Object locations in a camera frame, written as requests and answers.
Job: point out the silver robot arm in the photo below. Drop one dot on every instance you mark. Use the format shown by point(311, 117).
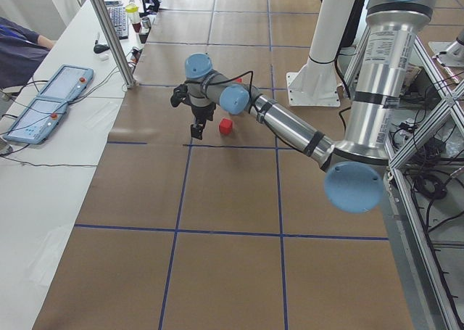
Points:
point(355, 165)

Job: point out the upper teach pendant tablet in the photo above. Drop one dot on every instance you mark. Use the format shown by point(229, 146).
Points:
point(67, 83)

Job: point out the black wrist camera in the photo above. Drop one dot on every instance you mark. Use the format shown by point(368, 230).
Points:
point(180, 96)

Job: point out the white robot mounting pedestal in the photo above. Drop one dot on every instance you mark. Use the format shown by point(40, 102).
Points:
point(315, 84)

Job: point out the aluminium side frame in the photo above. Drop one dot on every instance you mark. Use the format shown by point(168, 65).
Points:
point(424, 215)

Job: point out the brown paper table cover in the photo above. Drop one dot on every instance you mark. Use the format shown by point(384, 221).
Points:
point(229, 232)

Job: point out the black computer mouse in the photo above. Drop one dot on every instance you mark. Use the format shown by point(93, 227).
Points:
point(100, 48)

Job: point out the computer keyboard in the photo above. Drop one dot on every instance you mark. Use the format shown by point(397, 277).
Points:
point(118, 17)

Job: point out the teach pendant tablet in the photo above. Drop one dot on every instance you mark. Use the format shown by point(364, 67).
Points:
point(37, 121)
point(67, 83)

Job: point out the seated person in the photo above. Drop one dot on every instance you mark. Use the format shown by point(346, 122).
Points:
point(22, 52)

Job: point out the aluminium frame post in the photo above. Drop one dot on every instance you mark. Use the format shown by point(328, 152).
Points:
point(113, 42)

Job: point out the lower teach pendant tablet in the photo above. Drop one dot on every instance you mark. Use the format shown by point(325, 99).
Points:
point(37, 121)

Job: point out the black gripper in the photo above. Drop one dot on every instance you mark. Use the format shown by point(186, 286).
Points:
point(201, 113)

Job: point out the yellow lidded bottle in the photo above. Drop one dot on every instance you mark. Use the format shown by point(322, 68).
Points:
point(131, 10)

